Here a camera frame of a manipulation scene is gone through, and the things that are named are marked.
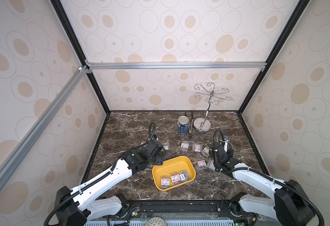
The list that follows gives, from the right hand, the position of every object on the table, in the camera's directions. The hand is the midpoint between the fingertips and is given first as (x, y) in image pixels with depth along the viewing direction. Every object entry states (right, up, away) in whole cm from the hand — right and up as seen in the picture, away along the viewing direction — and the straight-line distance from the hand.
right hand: (225, 147), depth 86 cm
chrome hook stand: (-8, +14, +22) cm, 28 cm away
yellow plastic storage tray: (-32, -15, -1) cm, 35 cm away
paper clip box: (-37, 0, +11) cm, 39 cm away
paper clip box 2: (-24, -1, +11) cm, 26 cm away
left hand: (-38, -3, -11) cm, 40 cm away
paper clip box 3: (-14, -11, +1) cm, 18 cm away
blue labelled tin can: (-25, +14, +13) cm, 32 cm away
